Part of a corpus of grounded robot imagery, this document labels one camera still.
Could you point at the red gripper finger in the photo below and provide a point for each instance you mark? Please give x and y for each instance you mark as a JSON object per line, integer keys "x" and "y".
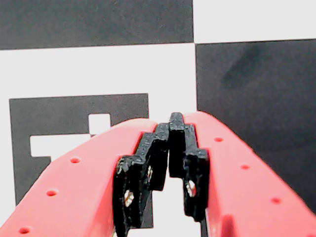
{"x": 74, "y": 197}
{"x": 247, "y": 192}

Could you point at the checkerboard marker mat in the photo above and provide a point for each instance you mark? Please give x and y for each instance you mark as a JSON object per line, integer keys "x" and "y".
{"x": 98, "y": 74}

